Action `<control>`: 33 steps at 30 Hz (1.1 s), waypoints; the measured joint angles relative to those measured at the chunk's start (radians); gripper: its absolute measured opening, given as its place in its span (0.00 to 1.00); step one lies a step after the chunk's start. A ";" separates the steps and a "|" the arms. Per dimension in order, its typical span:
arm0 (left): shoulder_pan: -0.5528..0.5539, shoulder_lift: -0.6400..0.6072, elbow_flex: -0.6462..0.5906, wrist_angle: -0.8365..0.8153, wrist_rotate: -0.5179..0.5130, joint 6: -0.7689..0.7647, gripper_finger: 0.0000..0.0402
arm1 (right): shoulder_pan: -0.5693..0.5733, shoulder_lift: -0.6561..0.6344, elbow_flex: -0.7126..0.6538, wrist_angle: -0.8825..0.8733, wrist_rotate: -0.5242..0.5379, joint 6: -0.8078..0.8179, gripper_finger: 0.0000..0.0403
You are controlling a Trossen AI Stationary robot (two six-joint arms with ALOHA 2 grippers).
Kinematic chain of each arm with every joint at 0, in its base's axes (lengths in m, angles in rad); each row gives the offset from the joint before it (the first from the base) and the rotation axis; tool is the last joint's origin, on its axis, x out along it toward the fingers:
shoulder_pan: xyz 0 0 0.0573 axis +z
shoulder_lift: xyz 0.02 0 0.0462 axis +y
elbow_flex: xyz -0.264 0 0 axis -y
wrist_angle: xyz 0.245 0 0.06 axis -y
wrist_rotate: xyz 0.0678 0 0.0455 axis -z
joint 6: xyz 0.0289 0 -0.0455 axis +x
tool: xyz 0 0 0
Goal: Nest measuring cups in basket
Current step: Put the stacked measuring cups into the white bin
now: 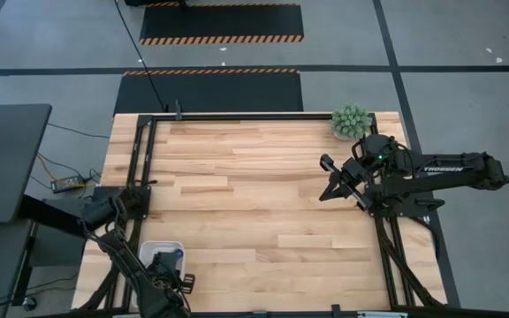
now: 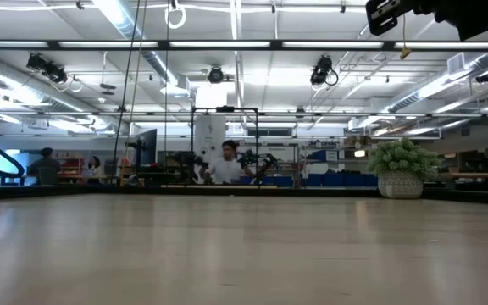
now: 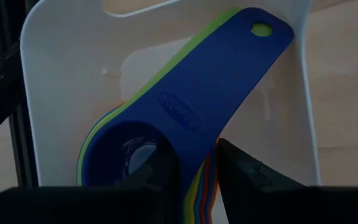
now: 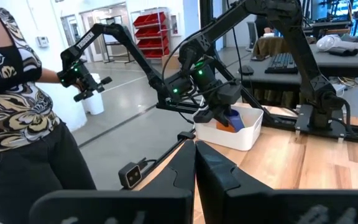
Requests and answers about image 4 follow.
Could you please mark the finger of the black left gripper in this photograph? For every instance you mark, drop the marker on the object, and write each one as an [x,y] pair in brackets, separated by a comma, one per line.
[204,116]
[222,116]

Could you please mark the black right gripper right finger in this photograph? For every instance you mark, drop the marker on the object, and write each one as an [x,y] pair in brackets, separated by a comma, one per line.
[247,205]

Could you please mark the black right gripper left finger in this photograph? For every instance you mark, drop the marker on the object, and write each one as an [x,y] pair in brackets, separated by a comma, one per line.
[154,205]

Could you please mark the orange measuring cup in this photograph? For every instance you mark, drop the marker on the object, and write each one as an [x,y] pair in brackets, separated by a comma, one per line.
[222,128]

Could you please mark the indigo measuring cup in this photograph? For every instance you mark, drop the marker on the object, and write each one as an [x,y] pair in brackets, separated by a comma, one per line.
[236,119]

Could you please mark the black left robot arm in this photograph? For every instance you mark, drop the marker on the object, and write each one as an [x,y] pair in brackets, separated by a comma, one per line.
[297,46]

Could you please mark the white plastic basket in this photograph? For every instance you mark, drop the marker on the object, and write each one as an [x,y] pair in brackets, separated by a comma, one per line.
[241,137]

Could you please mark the black computer mouse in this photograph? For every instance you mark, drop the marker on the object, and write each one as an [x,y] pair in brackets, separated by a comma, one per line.
[246,70]

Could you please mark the brown-clothed table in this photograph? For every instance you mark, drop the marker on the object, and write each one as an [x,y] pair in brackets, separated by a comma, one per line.
[269,46]

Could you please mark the black keyboard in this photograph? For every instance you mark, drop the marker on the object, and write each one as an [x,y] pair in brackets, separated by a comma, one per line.
[281,63]

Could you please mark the person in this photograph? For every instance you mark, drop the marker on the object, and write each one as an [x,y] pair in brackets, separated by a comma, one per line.
[261,23]
[11,109]

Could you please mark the red bin shelf rack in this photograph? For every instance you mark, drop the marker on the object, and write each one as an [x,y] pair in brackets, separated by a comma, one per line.
[151,31]

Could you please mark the white bucket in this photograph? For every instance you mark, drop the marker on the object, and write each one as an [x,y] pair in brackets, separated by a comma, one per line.
[93,102]

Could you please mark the white headset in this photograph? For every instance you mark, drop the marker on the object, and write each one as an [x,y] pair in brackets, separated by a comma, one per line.
[331,42]

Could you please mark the black desk gadget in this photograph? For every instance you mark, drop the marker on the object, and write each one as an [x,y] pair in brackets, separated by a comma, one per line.
[343,53]

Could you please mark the grey desk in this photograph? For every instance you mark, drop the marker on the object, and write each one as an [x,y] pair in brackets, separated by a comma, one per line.
[353,67]

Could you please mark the grey table-level camera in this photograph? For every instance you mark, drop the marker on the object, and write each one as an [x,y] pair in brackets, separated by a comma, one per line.
[130,176]

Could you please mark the white wall thermostat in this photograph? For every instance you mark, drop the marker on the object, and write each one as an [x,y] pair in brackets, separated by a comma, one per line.
[42,41]

